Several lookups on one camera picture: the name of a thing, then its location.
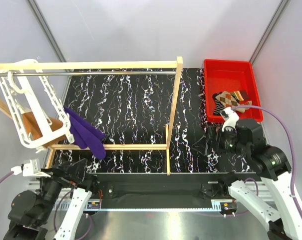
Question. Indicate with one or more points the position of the black striped sock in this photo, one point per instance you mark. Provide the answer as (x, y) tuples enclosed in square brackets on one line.
[(219, 107)]

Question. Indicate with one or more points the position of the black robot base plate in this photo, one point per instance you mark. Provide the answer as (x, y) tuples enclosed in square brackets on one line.
[(159, 191)]

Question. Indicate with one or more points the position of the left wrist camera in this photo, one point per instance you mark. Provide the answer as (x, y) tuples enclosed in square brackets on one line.
[(30, 169)]

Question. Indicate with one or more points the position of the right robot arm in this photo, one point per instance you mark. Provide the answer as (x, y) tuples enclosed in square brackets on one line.
[(246, 138)]

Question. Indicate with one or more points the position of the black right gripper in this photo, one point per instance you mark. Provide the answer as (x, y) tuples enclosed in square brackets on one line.
[(214, 133)]

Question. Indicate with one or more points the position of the white plastic clip hanger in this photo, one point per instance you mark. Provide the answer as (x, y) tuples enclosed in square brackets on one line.
[(19, 98)]

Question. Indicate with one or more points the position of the brown orange striped sock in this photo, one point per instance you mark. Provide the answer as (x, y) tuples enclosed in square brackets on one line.
[(241, 96)]

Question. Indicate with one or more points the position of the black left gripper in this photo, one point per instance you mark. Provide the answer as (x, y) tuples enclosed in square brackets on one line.
[(70, 174)]

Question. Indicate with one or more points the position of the black marble pattern mat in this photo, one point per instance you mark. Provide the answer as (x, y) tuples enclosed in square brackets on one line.
[(135, 109)]

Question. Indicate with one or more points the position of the beige argyle sock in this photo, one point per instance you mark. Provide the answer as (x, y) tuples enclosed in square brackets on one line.
[(228, 99)]

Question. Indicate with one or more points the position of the red plastic bin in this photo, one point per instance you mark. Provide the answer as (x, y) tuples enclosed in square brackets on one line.
[(230, 76)]

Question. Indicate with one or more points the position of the purple sock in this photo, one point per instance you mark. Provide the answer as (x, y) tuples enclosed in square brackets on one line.
[(85, 135)]

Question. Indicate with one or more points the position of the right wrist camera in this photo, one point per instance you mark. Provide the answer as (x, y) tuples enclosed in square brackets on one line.
[(230, 118)]

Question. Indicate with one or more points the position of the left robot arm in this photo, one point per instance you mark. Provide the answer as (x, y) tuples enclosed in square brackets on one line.
[(30, 210)]

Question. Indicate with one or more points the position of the wooden clothes rack frame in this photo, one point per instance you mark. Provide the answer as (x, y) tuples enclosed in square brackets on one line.
[(115, 66)]

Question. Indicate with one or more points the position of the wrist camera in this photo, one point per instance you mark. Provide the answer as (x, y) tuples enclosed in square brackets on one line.
[(230, 118), (30, 169)]

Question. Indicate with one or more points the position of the metal hanging rod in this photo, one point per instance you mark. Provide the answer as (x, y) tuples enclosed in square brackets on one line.
[(94, 73)]

